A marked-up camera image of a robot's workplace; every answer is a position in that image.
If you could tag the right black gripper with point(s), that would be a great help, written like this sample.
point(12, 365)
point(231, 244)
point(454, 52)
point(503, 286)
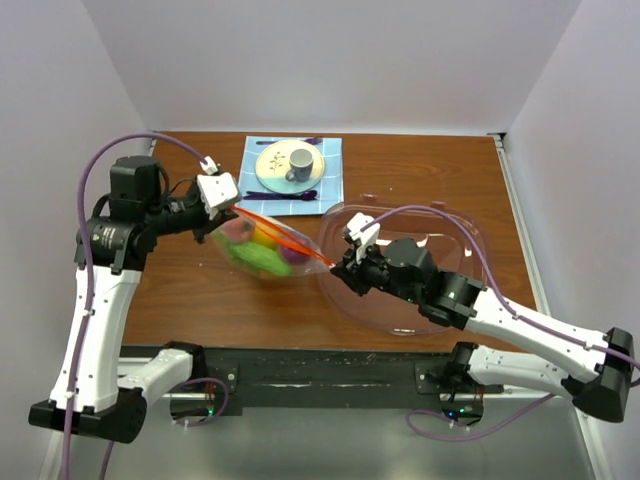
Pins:
point(350, 271)

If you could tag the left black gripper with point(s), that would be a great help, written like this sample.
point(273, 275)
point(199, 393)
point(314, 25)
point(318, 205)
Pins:
point(207, 225)

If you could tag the clear pink plastic bowl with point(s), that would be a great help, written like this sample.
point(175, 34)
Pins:
point(449, 247)

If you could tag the clear zip top bag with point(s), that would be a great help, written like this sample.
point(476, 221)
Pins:
point(319, 263)

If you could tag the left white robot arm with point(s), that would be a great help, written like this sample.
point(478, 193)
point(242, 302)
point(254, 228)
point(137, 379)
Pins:
point(89, 398)

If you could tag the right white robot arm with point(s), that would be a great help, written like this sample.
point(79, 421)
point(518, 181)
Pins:
point(592, 369)

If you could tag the fake red peach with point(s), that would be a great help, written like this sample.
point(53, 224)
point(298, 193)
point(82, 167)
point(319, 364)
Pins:
point(237, 231)

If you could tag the fake green cucumber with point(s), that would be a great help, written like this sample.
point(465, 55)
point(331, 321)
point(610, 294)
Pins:
point(256, 259)

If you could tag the fake purple onion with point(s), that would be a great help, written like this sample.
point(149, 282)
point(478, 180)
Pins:
point(293, 257)

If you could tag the blue checked cloth napkin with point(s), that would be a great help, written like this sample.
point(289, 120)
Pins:
point(330, 188)

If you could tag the cream plate with plant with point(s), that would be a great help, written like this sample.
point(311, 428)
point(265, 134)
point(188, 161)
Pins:
point(273, 163)

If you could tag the purple plastic spoon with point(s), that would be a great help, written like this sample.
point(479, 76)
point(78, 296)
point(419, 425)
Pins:
point(309, 195)

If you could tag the grey mug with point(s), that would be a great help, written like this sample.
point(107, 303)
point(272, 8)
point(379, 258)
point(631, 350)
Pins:
point(301, 164)

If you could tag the purple plastic fork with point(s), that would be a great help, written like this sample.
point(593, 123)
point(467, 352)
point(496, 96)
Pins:
point(308, 140)

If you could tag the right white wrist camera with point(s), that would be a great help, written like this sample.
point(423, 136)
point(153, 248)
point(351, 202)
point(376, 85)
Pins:
point(362, 232)

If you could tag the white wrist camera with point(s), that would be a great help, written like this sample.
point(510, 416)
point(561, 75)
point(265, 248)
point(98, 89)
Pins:
point(218, 190)
point(362, 232)

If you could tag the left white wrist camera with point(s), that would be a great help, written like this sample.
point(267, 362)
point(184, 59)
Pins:
point(218, 190)

